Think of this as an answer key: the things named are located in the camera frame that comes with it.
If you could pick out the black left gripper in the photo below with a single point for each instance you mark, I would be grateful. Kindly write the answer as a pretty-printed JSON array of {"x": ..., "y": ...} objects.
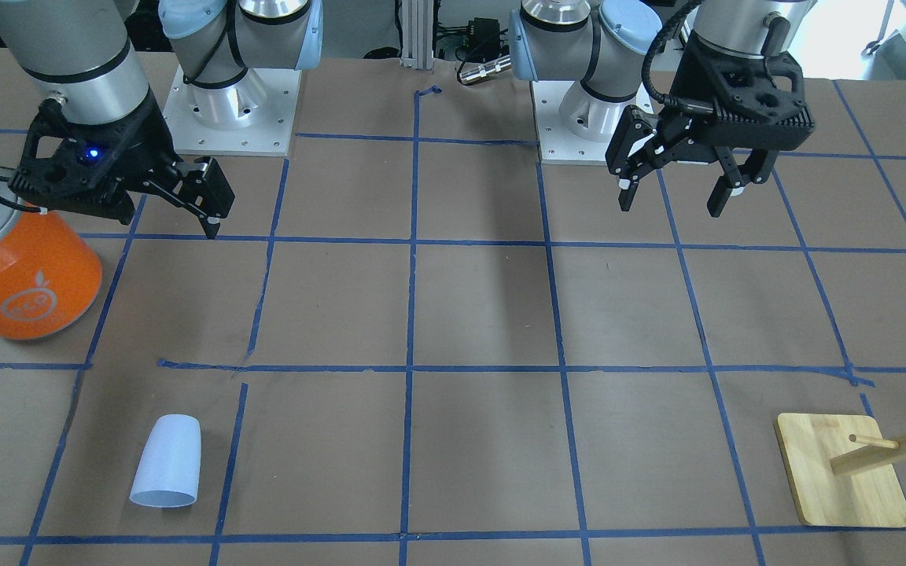
[{"x": 686, "y": 82}]

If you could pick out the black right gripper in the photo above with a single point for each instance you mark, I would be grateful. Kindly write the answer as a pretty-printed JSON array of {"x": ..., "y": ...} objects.
[{"x": 149, "y": 135}]

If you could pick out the pale blue cup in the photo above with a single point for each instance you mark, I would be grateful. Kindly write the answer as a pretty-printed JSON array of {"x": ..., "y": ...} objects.
[{"x": 167, "y": 475}]

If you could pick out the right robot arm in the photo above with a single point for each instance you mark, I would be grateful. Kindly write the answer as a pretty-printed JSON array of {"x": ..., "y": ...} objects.
[{"x": 82, "y": 54}]

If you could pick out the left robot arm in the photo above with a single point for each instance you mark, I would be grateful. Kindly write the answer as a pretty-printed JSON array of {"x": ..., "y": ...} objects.
[{"x": 603, "y": 46}]

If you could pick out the orange can with silver lid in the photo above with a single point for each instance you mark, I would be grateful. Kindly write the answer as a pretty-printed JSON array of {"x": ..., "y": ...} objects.
[{"x": 49, "y": 277}]

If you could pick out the black power adapter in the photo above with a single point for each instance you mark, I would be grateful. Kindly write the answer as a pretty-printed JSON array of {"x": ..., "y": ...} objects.
[{"x": 483, "y": 39}]

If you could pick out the wooden mug tree stand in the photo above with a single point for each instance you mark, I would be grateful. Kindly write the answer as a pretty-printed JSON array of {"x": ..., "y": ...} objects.
[{"x": 841, "y": 470}]

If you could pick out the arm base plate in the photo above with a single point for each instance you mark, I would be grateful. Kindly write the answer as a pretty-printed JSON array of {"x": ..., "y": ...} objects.
[
  {"x": 252, "y": 118},
  {"x": 575, "y": 128}
]

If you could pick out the silver cable connector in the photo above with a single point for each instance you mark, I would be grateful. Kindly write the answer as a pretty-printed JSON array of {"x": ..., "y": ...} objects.
[{"x": 485, "y": 71}]

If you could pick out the aluminium frame post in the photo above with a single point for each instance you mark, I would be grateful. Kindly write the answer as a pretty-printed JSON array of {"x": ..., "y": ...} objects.
[{"x": 417, "y": 34}]

